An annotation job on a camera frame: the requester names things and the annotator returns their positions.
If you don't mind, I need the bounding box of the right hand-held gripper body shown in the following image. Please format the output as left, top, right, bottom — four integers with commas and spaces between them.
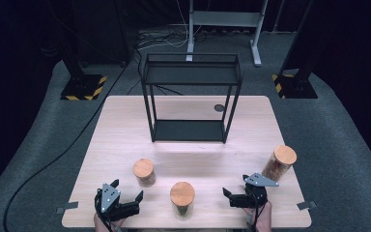
229, 172, 280, 209

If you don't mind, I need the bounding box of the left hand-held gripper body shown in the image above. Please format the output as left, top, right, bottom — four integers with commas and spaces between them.
94, 183, 141, 222

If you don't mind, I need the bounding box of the short jar with brown sticks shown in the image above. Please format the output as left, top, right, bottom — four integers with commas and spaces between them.
131, 158, 157, 189

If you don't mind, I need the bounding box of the glass jar with dark contents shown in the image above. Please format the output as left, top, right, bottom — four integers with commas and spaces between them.
169, 181, 196, 218

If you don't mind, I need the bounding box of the tall jar with reddish contents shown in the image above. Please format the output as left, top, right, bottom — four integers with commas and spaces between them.
261, 144, 299, 183

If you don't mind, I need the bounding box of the black metal shelf rack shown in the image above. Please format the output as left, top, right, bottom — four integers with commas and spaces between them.
140, 52, 243, 144

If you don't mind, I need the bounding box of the person's right hand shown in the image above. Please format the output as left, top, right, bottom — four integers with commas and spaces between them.
243, 200, 273, 232

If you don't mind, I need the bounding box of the person's left hand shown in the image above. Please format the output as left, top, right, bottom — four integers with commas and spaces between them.
93, 213, 127, 232

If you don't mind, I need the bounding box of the grey tape strip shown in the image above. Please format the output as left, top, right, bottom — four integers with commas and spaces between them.
55, 201, 79, 215
296, 200, 318, 212

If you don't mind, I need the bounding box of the black stand with striped base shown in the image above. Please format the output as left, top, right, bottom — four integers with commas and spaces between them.
59, 47, 108, 102
271, 0, 319, 100

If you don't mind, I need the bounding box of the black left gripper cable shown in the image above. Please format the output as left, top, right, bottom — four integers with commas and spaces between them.
94, 189, 114, 232

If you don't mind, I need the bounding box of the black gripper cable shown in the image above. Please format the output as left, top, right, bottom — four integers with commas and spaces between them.
246, 189, 266, 232
94, 189, 114, 232

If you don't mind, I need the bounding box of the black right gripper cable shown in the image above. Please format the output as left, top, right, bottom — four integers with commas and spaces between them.
246, 189, 266, 232

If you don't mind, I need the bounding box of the long black floor cable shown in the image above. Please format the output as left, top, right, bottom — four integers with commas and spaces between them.
3, 62, 129, 232

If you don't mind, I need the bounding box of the bundle of floor cables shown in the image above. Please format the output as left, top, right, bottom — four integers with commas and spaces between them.
134, 27, 207, 51

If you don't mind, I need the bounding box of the white metal desk frame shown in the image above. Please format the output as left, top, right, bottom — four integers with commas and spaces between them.
185, 0, 270, 68

